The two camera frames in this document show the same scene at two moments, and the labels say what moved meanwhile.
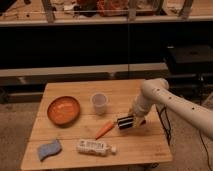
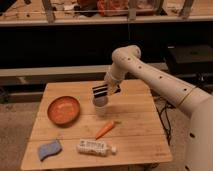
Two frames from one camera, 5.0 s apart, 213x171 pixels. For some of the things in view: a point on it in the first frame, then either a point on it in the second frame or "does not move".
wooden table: x=76 y=126 does not move
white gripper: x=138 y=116 to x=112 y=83
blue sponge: x=46 y=150 does not move
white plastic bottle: x=95 y=147 does not move
